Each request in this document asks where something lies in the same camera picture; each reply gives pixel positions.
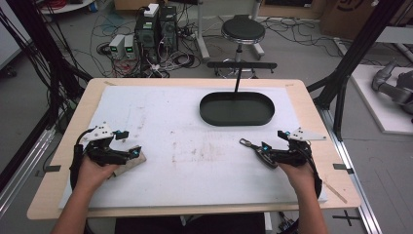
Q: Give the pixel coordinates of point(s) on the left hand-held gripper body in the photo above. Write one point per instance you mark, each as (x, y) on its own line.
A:
(100, 152)

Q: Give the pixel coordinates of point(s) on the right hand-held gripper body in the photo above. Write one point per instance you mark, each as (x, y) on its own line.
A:
(297, 152)

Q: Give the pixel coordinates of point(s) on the black key fob with clasp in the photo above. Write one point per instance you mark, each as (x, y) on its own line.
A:
(259, 154)

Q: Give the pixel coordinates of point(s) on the wooden block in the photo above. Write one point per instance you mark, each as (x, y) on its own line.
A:
(130, 164)

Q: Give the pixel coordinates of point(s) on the person's left hand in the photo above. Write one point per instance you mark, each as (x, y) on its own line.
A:
(94, 174)

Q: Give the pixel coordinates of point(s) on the person's right hand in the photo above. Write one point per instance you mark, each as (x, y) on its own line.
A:
(298, 178)

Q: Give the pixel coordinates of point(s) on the black tape strip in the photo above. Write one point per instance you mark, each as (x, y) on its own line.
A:
(342, 167)
(52, 168)

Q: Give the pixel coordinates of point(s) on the black oval tray stand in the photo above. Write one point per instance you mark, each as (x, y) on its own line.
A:
(237, 109)

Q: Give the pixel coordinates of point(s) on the thin wooden stick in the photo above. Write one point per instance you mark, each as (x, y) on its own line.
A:
(335, 192)

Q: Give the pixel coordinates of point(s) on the white foam mat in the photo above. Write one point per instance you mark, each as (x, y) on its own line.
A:
(195, 169)

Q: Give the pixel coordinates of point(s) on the grey bench power supply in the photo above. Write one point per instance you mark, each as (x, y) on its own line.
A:
(116, 45)
(130, 47)

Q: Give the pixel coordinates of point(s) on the white platform board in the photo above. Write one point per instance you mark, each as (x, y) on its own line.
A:
(373, 107)

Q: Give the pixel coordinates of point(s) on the black computer tower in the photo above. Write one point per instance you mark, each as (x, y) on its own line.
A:
(168, 27)
(146, 35)

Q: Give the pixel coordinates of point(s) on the black round stool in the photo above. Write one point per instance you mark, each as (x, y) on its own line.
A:
(243, 31)

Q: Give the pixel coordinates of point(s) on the white box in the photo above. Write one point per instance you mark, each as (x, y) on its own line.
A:
(151, 9)

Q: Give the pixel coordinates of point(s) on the white table leg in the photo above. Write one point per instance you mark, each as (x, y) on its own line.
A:
(202, 32)

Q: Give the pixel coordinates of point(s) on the cardboard box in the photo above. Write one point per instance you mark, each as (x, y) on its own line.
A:
(344, 16)

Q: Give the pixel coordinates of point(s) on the aluminium rail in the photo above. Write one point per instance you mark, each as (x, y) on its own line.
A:
(354, 182)
(22, 172)

